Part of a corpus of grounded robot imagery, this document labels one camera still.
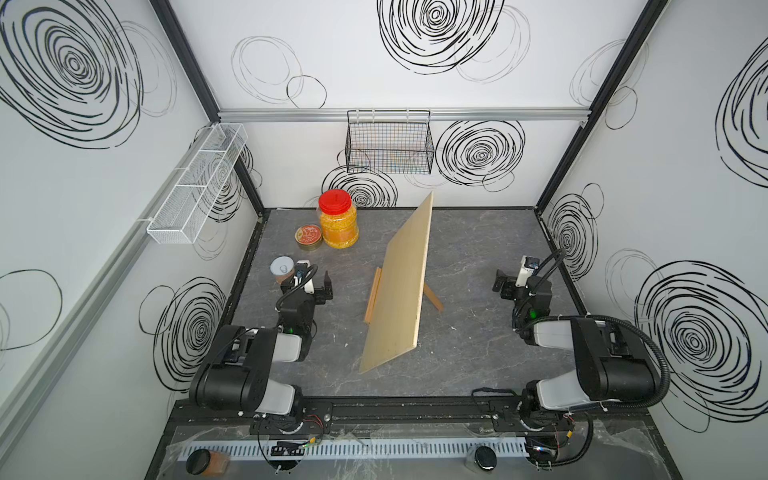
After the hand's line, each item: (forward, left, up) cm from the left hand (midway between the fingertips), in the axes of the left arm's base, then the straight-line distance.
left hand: (310, 272), depth 89 cm
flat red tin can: (+20, +6, -7) cm, 21 cm away
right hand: (+3, -64, -1) cm, 64 cm away
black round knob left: (-45, +18, -9) cm, 50 cm away
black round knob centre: (-44, -45, 0) cm, 63 cm away
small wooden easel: (-6, -35, 0) cm, 36 cm away
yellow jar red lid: (+21, -6, +2) cm, 22 cm away
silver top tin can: (+5, +11, -5) cm, 13 cm away
